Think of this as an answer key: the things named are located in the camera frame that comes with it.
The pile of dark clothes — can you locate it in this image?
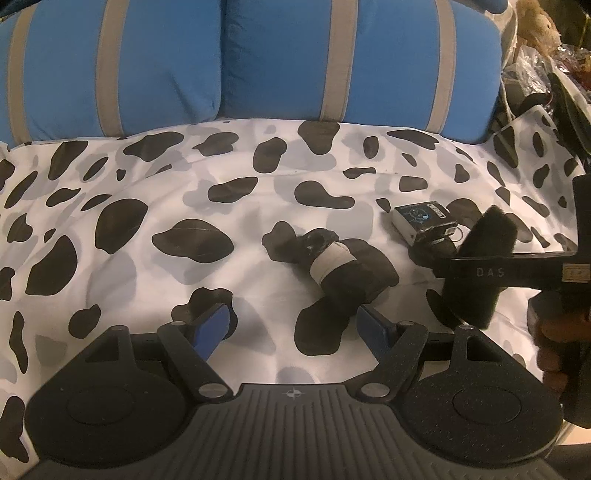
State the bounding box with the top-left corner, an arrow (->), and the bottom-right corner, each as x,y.
499,28 -> 591,160

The black fuzzy cloth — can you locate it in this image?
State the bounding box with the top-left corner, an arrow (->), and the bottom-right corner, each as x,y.
427,205 -> 519,331

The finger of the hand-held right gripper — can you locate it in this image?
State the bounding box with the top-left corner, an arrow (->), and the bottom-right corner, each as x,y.
410,247 -> 575,292

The person's right hand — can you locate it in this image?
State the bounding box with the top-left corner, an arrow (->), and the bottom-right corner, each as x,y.
536,318 -> 570,389

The brown plush toy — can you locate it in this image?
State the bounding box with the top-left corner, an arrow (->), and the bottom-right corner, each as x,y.
513,0 -> 563,52

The black socks white band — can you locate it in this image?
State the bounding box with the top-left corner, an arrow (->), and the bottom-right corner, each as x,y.
287,227 -> 400,309

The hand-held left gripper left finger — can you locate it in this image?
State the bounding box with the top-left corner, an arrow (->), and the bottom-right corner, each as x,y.
55,302 -> 232,400

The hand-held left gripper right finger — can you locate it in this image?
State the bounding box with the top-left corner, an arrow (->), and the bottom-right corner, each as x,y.
356,304 -> 527,400

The cow print blanket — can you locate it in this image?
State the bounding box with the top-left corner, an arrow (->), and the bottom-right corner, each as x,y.
0,104 -> 586,468

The small white and black box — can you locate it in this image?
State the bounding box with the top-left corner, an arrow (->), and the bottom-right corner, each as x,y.
392,201 -> 460,244

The blue pillow with grey stripes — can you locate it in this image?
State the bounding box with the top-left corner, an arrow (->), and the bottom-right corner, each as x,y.
219,0 -> 505,145
0,0 -> 228,145

